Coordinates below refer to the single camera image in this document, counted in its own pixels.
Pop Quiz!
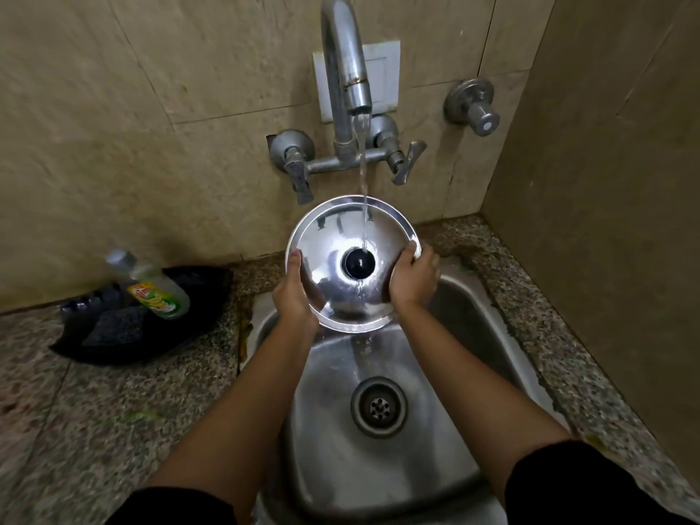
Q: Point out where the person's left hand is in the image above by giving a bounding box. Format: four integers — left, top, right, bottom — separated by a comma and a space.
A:
272, 248, 327, 334

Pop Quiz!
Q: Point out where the person's right hand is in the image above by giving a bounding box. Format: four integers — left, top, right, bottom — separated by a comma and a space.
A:
388, 240, 442, 313

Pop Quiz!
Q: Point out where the steel pot lid black knob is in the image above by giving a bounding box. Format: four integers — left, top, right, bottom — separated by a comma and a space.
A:
285, 195, 423, 333

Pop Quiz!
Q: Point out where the person's left forearm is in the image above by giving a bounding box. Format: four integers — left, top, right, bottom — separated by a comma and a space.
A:
143, 317, 320, 525

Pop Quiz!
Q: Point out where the person's right forearm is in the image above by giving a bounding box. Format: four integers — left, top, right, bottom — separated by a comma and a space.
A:
393, 300, 572, 506

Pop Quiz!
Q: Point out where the black plastic tray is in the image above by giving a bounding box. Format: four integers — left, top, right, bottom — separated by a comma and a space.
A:
49, 265, 234, 367

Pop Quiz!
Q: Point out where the clear dish soap bottle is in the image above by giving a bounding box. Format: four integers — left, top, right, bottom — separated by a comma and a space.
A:
105, 249, 191, 321

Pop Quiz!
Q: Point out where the round sink drain strainer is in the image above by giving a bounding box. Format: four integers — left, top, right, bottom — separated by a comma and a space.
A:
350, 376, 409, 438

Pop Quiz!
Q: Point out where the stainless steel sink basin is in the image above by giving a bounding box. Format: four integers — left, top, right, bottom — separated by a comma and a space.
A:
239, 261, 572, 525

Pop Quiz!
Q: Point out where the dark scrub sponge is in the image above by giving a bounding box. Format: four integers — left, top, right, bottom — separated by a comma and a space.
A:
81, 306, 147, 349

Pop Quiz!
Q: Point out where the black left sleeve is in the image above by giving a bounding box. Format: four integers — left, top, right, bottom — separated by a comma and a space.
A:
105, 486, 238, 525

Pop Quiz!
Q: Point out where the black sleeve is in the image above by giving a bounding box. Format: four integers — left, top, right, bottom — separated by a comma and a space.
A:
503, 440, 700, 525
105, 486, 238, 525

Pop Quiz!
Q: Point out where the black right sleeve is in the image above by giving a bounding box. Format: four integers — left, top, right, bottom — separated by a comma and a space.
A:
503, 440, 700, 525

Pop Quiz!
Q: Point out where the chrome wall stop valve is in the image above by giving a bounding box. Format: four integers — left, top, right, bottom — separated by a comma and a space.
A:
443, 78, 501, 137

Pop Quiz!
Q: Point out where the chrome wall-mounted sink faucet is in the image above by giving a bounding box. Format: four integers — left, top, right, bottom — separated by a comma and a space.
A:
267, 0, 428, 206

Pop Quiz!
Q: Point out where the white wall plate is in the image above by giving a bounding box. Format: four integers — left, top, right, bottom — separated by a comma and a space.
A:
312, 40, 401, 124

